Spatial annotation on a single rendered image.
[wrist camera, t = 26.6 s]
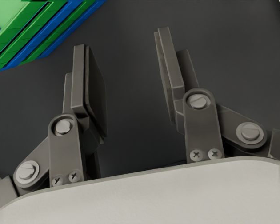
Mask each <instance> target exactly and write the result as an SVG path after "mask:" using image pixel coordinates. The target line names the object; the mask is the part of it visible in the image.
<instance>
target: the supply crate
mask: <svg viewBox="0 0 280 224"><path fill-rule="evenodd" d="M47 1H48V0H0V51H1V50H2V49H3V48H4V47H5V46H6V45H7V44H8V42H9V41H10V40H11V39H12V38H13V37H14V36H15V35H16V34H17V33H18V32H19V31H20V29H21V28H23V27H24V25H25V24H26V23H27V22H28V21H29V20H30V19H31V18H32V17H33V16H34V15H35V14H36V12H37V11H38V10H39V9H40V8H41V7H42V6H43V5H44V4H45V3H46V2H47Z"/></svg>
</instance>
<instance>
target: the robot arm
mask: <svg viewBox="0 0 280 224"><path fill-rule="evenodd" d="M154 35H155V41H156V49H157V55H158V61H159V67H160V74H161V79H162V83H163V88H164V93H165V98H166V102H167V107H168V113H169V117H170V121H171V125H175V126H176V130H177V131H178V132H179V133H181V134H183V135H185V145H186V156H187V164H182V165H177V166H171V167H165V168H158V169H152V170H147V171H141V172H134V173H129V174H123V175H118V176H111V177H105V178H101V174H100V166H99V160H98V154H97V148H98V147H99V146H100V144H104V138H105V137H107V135H108V133H107V111H106V89H105V81H104V79H103V76H102V74H101V71H100V69H99V66H98V64H97V61H96V59H95V57H94V55H93V52H92V49H91V47H90V46H86V44H81V45H76V46H74V54H73V70H72V72H71V73H67V74H66V75H65V84H64V101H63V112H62V113H61V114H59V115H57V116H56V117H54V118H53V119H52V120H51V122H50V124H49V126H48V137H46V138H45V139H44V140H43V141H42V142H41V143H40V144H39V145H38V146H37V147H36V148H35V149H34V150H33V151H32V152H31V153H30V154H29V155H28V156H27V157H26V158H25V159H24V160H23V161H22V162H21V163H20V164H19V165H18V166H17V168H16V169H15V171H14V174H13V175H12V176H9V175H8V176H6V177H5V178H3V179H2V180H0V224H280V130H277V129H273V130H268V129H265V128H264V127H263V126H262V125H261V124H260V123H258V122H256V121H254V120H252V119H250V118H248V117H245V116H243V115H241V114H239V113H237V112H235V111H233V110H231V109H229V108H227V107H225V106H222V105H220V104H218V103H216V102H215V98H214V96H213V94H212V93H211V92H210V91H209V90H207V89H204V88H200V87H199V84H198V80H197V77H196V74H195V71H194V68H193V65H192V61H191V58H190V55H189V52H188V50H187V49H186V50H181V51H177V52H176V51H175V49H174V45H173V42H172V38H171V34H170V31H169V27H163V28H158V31H157V32H154Z"/></svg>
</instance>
